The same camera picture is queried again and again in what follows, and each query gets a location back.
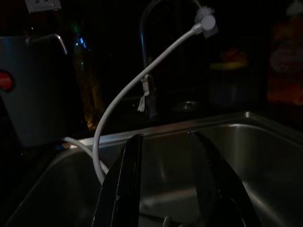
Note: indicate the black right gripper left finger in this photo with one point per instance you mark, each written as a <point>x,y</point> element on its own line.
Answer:
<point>118,189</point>

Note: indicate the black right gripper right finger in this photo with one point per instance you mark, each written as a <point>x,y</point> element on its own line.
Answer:
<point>217,189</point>

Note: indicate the chrome kitchen faucet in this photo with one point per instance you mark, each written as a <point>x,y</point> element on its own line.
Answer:
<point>142,42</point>

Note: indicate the stainless steel sink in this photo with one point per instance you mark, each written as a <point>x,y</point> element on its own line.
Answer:
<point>260,153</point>

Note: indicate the olive oil glass bottle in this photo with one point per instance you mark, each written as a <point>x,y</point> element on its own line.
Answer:
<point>87,94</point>

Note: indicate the dark jar with yellow lid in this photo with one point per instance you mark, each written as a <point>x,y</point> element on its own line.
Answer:
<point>227,89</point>

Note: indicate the white tape strip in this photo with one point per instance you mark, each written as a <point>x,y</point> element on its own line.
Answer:
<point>145,87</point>

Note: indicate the grey canister with red logo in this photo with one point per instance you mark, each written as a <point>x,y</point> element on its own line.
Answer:
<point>35,106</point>

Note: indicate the red orange refill pouch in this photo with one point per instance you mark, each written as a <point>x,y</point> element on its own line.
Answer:
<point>286,71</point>

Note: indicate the white wall socket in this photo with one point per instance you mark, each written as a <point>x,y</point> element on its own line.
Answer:
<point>43,4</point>

